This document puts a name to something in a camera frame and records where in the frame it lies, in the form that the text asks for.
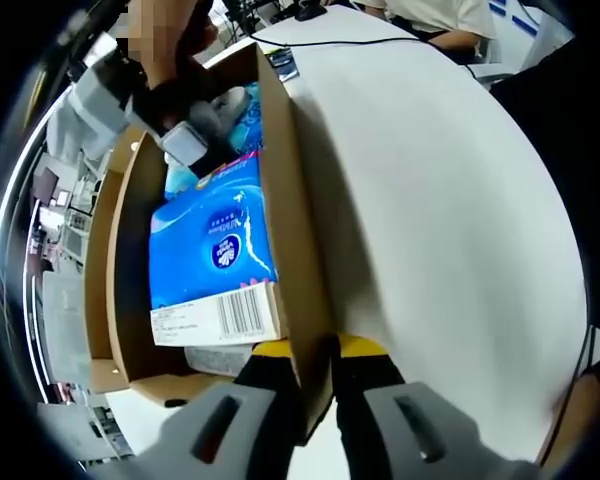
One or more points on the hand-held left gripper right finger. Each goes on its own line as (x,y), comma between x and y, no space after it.
(470,440)

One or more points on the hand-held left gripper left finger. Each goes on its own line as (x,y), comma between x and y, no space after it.
(180,440)

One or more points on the light blue soft tissue pack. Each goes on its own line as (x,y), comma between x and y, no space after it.
(247,125)

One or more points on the blue tissue box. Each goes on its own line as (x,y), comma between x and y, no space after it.
(205,235)

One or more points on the brown cardboard shoe box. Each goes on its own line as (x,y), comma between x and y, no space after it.
(305,225)

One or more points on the person's right hand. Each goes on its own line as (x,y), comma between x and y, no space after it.
(167,45)

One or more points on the small dark packet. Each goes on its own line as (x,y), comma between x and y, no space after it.
(284,65)

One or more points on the person's black shirt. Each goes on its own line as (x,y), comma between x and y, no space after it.
(570,150)

